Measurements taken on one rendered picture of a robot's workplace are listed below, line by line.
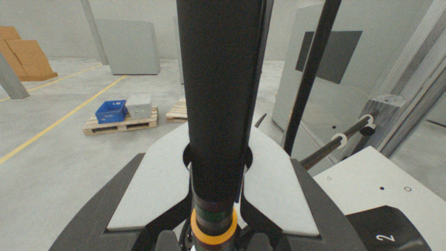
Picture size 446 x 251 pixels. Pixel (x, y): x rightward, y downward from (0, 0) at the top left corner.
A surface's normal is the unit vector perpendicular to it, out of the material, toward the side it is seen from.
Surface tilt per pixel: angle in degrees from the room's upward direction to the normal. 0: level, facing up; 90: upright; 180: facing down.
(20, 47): 90
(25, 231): 0
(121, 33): 90
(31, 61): 90
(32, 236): 0
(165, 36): 90
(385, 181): 50
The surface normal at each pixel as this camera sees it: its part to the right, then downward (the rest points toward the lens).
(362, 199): -0.74, -0.58
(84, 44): 0.21, 0.51
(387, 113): -0.82, 0.26
